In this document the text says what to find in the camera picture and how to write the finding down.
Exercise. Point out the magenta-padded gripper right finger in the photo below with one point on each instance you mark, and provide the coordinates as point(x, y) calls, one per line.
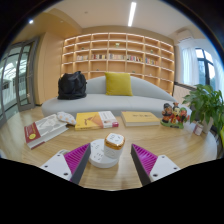
point(163, 166)

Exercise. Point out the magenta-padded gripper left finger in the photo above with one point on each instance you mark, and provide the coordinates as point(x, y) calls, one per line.
point(56, 165)

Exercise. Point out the white gold-trimmed cube charger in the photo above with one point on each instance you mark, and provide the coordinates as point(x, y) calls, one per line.
point(114, 145)

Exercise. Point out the red and white book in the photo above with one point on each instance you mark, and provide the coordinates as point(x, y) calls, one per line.
point(46, 128)

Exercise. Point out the round white power strip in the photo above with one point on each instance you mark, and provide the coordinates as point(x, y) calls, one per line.
point(97, 156)

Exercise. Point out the white dotted pouch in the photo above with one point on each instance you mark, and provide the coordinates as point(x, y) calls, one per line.
point(66, 117)

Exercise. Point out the colourful three-figure figurine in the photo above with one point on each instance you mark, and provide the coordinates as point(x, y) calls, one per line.
point(173, 116)

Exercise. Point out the small pink white can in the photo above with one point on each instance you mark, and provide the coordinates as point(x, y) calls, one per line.
point(198, 129)

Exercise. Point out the plain yellow book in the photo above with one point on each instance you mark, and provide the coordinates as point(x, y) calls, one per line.
point(140, 118)

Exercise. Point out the yellow and white book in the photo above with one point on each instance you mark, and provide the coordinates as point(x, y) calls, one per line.
point(90, 120)

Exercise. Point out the green potted plant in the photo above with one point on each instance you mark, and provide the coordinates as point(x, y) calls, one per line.
point(205, 103)

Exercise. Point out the grey curved sofa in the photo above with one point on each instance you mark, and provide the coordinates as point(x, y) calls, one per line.
point(100, 101)

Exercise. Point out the black bag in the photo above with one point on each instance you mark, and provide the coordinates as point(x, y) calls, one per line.
point(71, 86)

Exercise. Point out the grey framed glass door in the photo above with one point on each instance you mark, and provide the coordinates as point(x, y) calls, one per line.
point(23, 80)

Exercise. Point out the yellow cushion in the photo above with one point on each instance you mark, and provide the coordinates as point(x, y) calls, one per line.
point(118, 84)

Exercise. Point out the white sheer curtain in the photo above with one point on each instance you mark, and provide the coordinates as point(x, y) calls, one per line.
point(220, 76)
point(190, 66)

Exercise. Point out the dark framed window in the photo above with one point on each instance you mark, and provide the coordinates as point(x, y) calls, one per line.
point(205, 68)

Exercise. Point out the white air conditioner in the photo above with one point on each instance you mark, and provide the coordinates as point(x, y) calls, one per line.
point(184, 35)

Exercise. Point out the long ceiling light strip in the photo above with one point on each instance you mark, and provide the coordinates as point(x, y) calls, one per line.
point(132, 14)

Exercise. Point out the wooden wall shelf unit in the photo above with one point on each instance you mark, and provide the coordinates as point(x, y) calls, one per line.
point(116, 53)

